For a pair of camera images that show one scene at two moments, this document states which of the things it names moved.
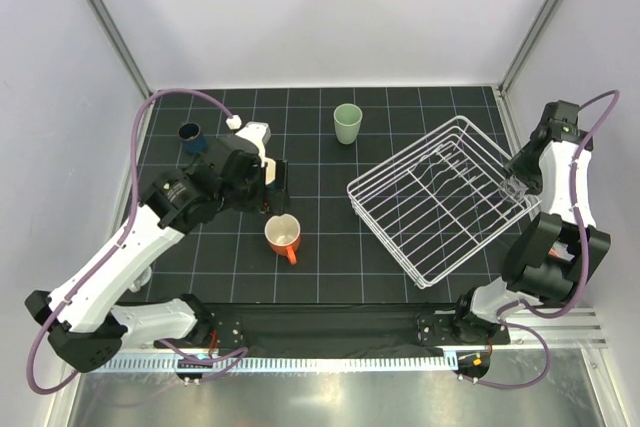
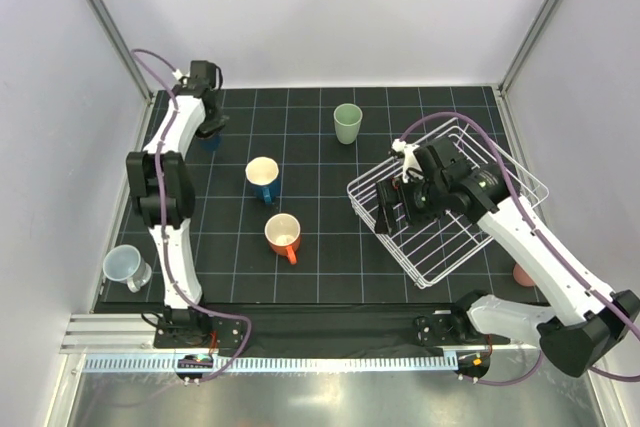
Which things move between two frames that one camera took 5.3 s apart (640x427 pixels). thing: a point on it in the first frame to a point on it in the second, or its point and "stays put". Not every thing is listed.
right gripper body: x=527 y=169 to x=422 y=200
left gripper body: x=250 y=194 to x=216 y=120
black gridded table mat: x=321 y=249 stays put
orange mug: x=282 y=233 stays put
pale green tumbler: x=347 y=119 stays put
